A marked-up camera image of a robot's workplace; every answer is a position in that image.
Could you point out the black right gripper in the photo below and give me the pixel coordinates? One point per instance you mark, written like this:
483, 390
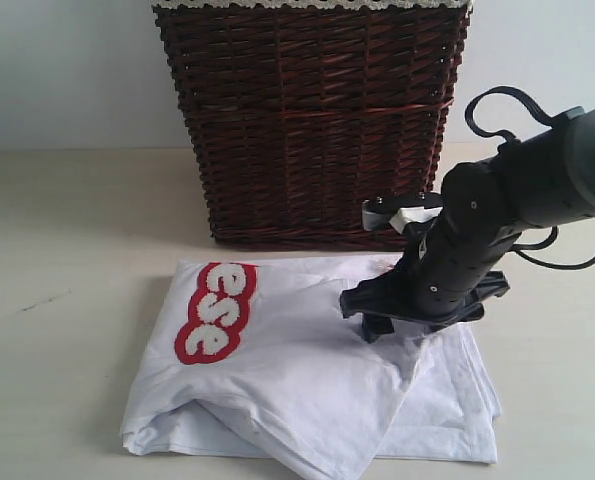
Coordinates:
449, 281

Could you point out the white shirt with red lettering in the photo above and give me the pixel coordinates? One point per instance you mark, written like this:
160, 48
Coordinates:
254, 359

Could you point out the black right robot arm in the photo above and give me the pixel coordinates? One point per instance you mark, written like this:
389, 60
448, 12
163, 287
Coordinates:
549, 181

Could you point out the dark brown wicker basket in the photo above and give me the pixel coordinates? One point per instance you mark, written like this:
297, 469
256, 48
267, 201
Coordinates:
297, 116

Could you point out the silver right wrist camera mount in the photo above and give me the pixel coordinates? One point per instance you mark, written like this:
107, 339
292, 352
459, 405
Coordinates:
398, 211

